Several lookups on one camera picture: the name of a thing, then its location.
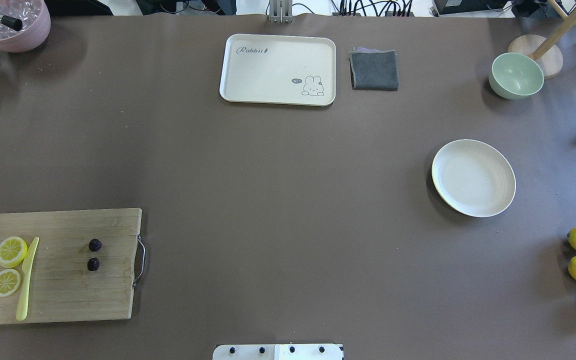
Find cream rabbit tray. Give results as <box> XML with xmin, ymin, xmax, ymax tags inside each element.
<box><xmin>219</xmin><ymin>33</ymin><xmax>336</xmax><ymax>107</ymax></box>

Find grey folded cloth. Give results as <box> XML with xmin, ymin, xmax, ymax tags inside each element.
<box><xmin>349</xmin><ymin>47</ymin><xmax>399</xmax><ymax>91</ymax></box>

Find cream round plate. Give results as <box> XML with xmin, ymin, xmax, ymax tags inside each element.
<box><xmin>430</xmin><ymin>139</ymin><xmax>517</xmax><ymax>218</ymax></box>

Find wooden cutting board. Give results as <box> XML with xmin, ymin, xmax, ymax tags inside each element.
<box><xmin>0</xmin><ymin>208</ymin><xmax>142</xmax><ymax>325</ymax></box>

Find green bowl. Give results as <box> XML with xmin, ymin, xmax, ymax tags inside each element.
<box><xmin>487</xmin><ymin>52</ymin><xmax>546</xmax><ymax>100</ymax></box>

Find upper lemon slice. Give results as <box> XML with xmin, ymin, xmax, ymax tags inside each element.
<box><xmin>0</xmin><ymin>235</ymin><xmax>28</xmax><ymax>269</ymax></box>

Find lemon slice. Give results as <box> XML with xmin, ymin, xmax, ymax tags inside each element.
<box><xmin>0</xmin><ymin>235</ymin><xmax>28</xmax><ymax>269</ymax></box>
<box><xmin>0</xmin><ymin>268</ymin><xmax>22</xmax><ymax>297</ymax></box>

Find wooden stand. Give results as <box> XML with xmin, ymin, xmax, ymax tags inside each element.
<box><xmin>507</xmin><ymin>0</ymin><xmax>576</xmax><ymax>80</ymax></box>

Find yellow plastic knife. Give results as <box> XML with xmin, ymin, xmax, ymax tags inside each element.
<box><xmin>15</xmin><ymin>237</ymin><xmax>41</xmax><ymax>322</ymax></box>

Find lower lemon slice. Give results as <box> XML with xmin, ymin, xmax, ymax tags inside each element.
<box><xmin>0</xmin><ymin>268</ymin><xmax>22</xmax><ymax>297</ymax></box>

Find pink ice bucket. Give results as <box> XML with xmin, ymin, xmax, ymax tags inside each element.
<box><xmin>0</xmin><ymin>0</ymin><xmax>51</xmax><ymax>53</ymax></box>

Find metal camera pole bracket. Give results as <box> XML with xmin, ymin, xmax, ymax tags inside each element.
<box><xmin>267</xmin><ymin>0</ymin><xmax>293</xmax><ymax>24</ymax></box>

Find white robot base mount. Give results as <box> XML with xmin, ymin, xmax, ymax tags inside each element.
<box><xmin>212</xmin><ymin>342</ymin><xmax>345</xmax><ymax>360</ymax></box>

